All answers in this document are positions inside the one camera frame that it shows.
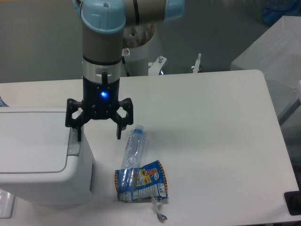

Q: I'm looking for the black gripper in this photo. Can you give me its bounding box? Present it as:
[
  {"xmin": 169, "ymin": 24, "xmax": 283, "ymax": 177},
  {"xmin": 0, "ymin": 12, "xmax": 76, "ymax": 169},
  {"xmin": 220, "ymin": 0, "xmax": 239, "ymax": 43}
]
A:
[{"xmin": 65, "ymin": 77, "xmax": 134, "ymax": 142}]

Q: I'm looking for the grey trash can push button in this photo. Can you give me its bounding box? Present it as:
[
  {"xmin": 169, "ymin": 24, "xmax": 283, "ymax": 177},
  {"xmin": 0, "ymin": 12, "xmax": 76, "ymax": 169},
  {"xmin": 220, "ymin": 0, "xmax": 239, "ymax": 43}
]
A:
[{"xmin": 67, "ymin": 128, "xmax": 80, "ymax": 156}]

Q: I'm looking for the white trash can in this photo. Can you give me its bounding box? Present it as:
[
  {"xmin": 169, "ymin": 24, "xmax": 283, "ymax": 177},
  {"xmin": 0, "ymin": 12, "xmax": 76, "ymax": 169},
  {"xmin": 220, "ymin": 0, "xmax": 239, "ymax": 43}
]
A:
[{"xmin": 0, "ymin": 107, "xmax": 95, "ymax": 205}]

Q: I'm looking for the clear crushed plastic bottle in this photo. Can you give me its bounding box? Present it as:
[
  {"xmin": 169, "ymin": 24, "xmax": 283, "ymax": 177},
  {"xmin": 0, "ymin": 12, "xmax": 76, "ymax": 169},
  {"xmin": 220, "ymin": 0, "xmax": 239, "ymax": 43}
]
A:
[{"xmin": 118, "ymin": 125, "xmax": 146, "ymax": 193}]

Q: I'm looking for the blue snack wrapper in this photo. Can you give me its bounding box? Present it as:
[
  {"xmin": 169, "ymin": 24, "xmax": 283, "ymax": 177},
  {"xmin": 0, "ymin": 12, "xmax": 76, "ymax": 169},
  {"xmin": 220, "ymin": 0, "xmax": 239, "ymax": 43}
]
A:
[{"xmin": 114, "ymin": 160, "xmax": 168, "ymax": 221}]

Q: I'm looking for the blue patterned object left edge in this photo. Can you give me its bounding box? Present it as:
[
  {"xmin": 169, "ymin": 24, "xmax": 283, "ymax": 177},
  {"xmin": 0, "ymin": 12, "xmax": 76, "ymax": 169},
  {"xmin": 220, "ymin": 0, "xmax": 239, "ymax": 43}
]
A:
[{"xmin": 0, "ymin": 97, "xmax": 9, "ymax": 107}]

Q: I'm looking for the metal levelling foot right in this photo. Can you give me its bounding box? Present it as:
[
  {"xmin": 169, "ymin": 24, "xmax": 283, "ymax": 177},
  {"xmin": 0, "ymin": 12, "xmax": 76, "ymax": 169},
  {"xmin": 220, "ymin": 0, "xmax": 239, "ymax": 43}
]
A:
[{"xmin": 191, "ymin": 53, "xmax": 202, "ymax": 73}]

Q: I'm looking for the white covered side table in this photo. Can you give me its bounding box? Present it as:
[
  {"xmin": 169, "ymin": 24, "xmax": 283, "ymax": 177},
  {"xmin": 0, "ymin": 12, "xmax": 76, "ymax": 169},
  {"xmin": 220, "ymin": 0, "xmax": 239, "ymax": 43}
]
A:
[{"xmin": 230, "ymin": 16, "xmax": 301, "ymax": 124}]

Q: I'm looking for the blue object top right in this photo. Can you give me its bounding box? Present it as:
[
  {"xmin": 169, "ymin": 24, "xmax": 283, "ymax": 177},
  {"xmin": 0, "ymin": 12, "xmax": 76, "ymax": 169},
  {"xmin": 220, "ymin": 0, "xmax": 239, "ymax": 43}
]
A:
[{"xmin": 261, "ymin": 0, "xmax": 301, "ymax": 27}]

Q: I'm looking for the black device at table edge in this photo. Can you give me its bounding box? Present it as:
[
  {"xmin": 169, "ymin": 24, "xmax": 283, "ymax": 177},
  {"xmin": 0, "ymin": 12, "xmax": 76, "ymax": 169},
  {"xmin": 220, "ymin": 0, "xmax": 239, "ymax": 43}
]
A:
[{"xmin": 284, "ymin": 191, "xmax": 301, "ymax": 216}]

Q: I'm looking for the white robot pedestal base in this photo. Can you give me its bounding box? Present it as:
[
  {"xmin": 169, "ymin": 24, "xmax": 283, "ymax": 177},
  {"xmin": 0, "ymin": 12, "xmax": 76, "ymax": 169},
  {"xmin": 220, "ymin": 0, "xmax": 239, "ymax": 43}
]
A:
[{"xmin": 122, "ymin": 23, "xmax": 167, "ymax": 77}]

